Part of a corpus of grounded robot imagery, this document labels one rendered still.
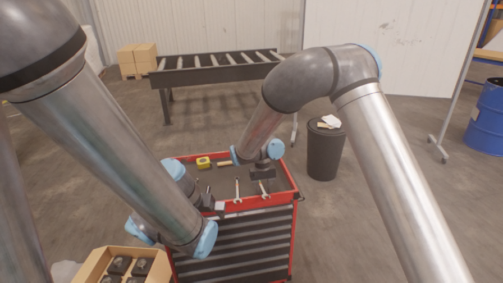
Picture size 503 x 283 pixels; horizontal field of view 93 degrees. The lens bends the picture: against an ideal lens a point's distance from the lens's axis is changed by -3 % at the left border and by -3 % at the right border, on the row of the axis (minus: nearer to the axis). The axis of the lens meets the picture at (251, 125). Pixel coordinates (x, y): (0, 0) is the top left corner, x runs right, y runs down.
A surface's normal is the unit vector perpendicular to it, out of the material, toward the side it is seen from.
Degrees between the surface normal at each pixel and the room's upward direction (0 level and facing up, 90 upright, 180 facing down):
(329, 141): 94
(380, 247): 0
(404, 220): 67
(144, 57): 90
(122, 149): 92
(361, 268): 0
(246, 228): 90
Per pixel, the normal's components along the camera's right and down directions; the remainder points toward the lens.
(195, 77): 0.23, 0.44
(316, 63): -0.08, -0.18
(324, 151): -0.30, 0.50
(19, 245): 0.98, 0.10
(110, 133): 0.88, 0.24
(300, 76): -0.30, 0.12
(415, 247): -0.66, -0.03
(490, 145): -0.66, 0.36
